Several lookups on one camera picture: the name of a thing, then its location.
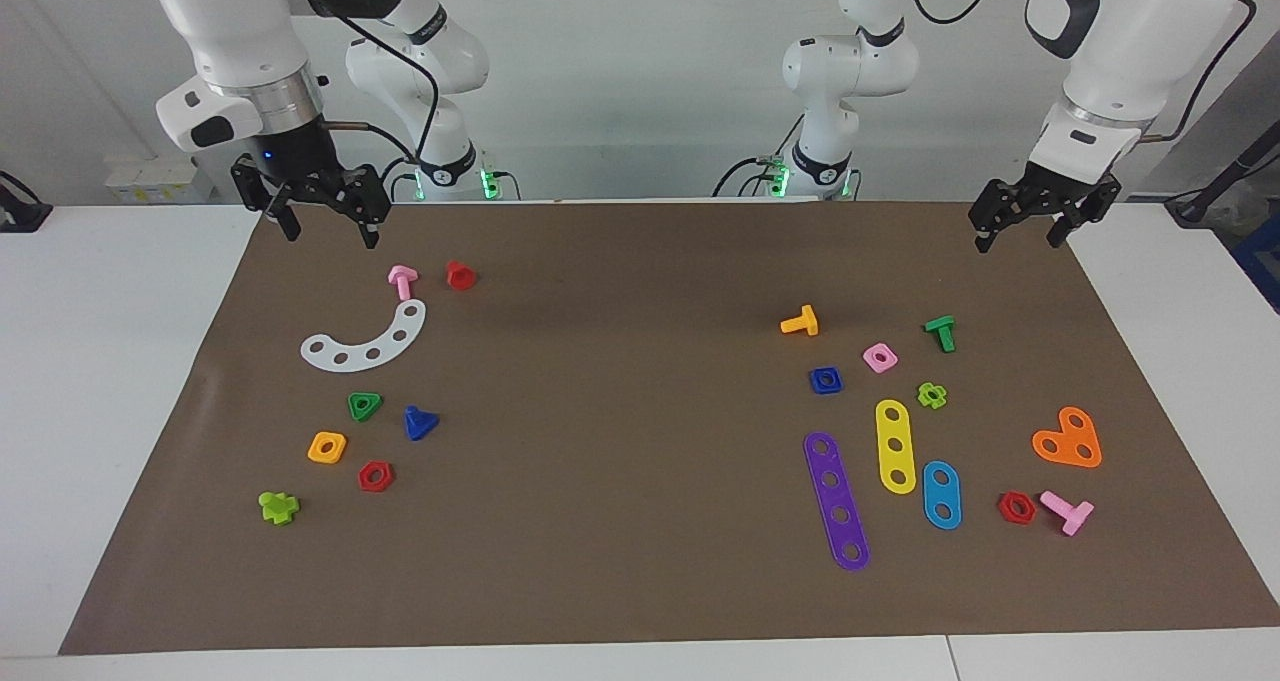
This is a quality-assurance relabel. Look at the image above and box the white curved perforated plate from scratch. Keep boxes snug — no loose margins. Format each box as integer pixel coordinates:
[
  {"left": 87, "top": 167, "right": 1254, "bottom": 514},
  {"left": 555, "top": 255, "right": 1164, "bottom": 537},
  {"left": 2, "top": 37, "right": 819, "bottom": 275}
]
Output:
[{"left": 300, "top": 299, "right": 428, "bottom": 374}]

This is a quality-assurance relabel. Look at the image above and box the white power strip box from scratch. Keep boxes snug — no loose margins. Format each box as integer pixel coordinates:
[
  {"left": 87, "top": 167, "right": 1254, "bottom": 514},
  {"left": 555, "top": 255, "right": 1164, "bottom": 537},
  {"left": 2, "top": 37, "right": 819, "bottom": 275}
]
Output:
[{"left": 105, "top": 156, "right": 216, "bottom": 205}]

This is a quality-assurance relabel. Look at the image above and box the blue crate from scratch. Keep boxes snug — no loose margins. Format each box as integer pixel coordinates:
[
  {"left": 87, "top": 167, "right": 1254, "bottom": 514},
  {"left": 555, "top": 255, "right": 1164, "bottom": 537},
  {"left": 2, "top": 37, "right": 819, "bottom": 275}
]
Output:
[{"left": 1233, "top": 239, "right": 1280, "bottom": 314}]

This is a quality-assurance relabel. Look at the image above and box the orange heart-shaped plate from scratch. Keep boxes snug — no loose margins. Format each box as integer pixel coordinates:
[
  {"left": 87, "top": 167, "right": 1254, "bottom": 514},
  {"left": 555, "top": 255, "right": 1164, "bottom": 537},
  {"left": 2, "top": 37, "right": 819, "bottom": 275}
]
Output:
[{"left": 1031, "top": 406, "right": 1104, "bottom": 470}]

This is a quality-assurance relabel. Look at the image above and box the yellow three-hole plate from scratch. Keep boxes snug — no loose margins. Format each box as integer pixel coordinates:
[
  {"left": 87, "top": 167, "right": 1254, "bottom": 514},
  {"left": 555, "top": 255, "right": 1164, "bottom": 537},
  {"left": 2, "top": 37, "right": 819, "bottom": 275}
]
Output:
[{"left": 875, "top": 398, "right": 918, "bottom": 496}]

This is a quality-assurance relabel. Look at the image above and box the blue two-hole plate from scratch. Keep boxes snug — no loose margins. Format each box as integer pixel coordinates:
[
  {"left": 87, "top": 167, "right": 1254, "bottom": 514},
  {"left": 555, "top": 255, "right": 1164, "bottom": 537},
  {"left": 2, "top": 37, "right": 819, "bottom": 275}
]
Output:
[{"left": 921, "top": 460, "right": 963, "bottom": 531}]

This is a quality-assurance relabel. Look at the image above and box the black table clamp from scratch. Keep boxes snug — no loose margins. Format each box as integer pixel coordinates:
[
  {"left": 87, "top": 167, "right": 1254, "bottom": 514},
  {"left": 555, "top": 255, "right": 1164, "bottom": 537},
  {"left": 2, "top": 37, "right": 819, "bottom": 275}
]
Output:
[{"left": 0, "top": 169, "right": 53, "bottom": 234}]

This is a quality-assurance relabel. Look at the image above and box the purple four-hole plate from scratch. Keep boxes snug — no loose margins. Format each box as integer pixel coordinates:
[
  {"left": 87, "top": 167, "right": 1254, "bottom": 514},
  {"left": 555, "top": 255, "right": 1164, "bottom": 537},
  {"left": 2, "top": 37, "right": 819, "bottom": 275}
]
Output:
[{"left": 802, "top": 431, "right": 872, "bottom": 572}]

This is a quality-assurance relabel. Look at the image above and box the brown table mat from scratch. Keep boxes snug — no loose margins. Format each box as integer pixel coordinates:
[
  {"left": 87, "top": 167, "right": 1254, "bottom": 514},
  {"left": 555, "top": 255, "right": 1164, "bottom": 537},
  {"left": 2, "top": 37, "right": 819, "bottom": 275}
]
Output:
[{"left": 58, "top": 199, "right": 1280, "bottom": 656}]

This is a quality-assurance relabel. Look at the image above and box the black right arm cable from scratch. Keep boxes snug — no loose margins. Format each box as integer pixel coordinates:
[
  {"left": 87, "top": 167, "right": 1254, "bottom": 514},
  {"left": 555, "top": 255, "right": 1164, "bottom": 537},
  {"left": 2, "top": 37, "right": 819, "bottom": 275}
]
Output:
[{"left": 285, "top": 0, "right": 441, "bottom": 177}]

